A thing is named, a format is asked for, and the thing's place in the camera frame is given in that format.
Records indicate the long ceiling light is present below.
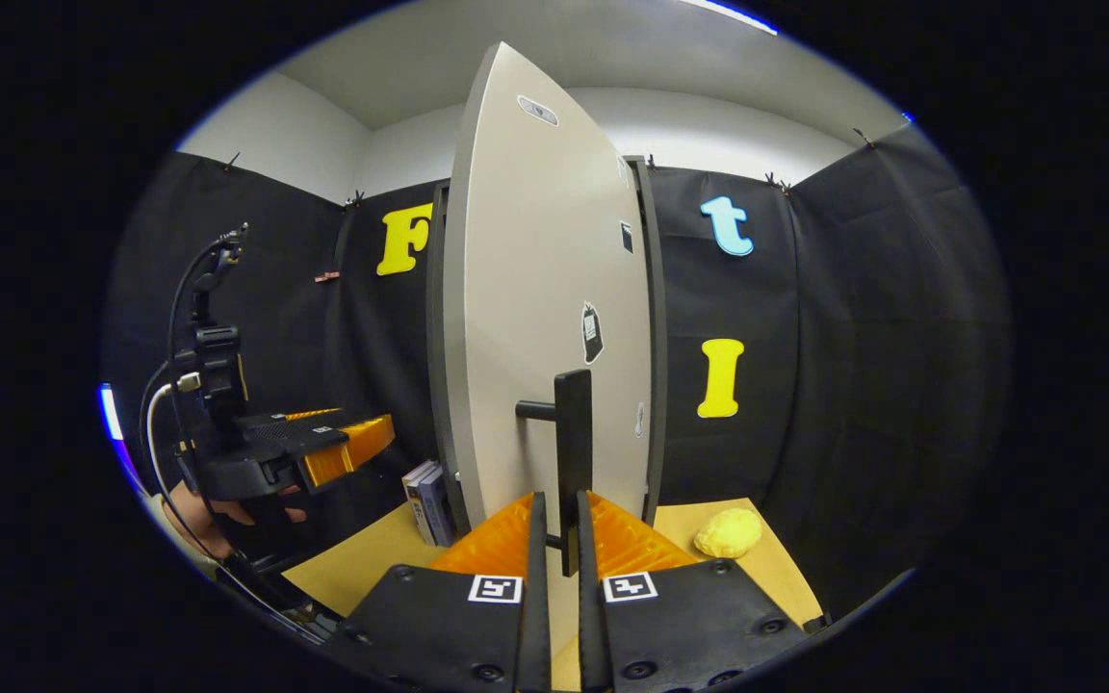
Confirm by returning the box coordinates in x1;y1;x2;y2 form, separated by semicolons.
680;0;779;37

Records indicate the blue-grey book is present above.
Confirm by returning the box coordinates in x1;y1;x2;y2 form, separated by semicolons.
417;465;459;548

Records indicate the white cable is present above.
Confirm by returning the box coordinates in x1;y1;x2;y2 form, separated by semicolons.
145;373;228;578

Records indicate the black cable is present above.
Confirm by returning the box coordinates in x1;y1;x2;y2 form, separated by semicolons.
166;231;228;463

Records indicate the black backdrop cloth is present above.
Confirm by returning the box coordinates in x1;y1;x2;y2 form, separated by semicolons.
102;120;1013;617

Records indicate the yellow sponge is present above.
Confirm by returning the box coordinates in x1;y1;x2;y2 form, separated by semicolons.
694;507;764;560

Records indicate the white book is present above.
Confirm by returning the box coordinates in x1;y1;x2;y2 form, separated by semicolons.
402;460;430;540

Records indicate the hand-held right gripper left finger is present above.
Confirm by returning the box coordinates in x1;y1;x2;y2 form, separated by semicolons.
322;491;553;693

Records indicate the beige cabinet door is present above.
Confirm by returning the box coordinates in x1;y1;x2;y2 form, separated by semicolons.
441;40;654;578

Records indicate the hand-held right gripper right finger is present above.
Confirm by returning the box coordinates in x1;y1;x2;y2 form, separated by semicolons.
576;491;823;693

